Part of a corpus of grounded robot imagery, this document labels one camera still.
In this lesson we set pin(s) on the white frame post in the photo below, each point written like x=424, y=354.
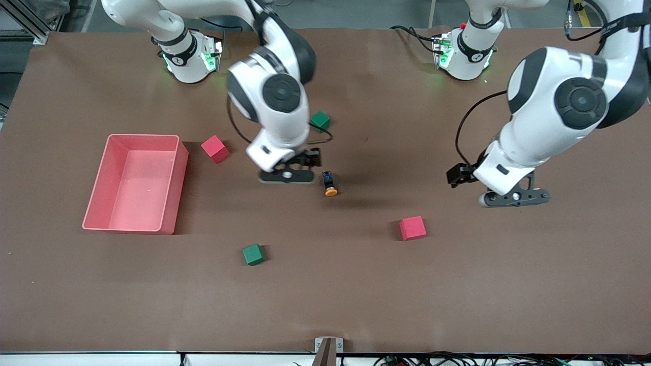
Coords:
x=431, y=12

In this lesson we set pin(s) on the white table edge rail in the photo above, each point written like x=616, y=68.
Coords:
x=101, y=360

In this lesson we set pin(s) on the metal table edge bracket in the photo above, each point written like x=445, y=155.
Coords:
x=328, y=351

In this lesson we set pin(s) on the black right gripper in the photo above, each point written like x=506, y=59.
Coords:
x=308, y=158

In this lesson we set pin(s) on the green cube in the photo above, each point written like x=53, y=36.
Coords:
x=253, y=254
x=321, y=122

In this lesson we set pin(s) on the aluminium frame profile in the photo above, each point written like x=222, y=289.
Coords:
x=30, y=28

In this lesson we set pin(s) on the orange capped push button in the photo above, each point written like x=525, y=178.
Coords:
x=330, y=185

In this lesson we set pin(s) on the pink plastic tray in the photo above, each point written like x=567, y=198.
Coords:
x=142, y=193

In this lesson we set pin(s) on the red cube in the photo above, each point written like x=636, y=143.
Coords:
x=412, y=228
x=215, y=149

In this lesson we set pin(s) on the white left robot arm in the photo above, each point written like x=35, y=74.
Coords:
x=559, y=112

